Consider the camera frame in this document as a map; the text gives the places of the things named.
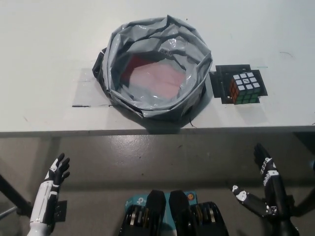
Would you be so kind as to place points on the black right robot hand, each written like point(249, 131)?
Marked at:
point(273, 186)

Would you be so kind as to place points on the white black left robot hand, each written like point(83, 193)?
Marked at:
point(46, 191)

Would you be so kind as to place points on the rubik's cube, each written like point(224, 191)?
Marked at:
point(243, 83)

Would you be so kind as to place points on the grey plastic bag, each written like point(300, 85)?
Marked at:
point(123, 37)

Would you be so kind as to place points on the robot body black teal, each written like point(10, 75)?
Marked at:
point(155, 204)

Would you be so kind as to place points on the clear tape patch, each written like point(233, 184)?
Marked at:
point(86, 86)

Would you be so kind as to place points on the black tape square marker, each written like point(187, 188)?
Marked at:
point(216, 83)

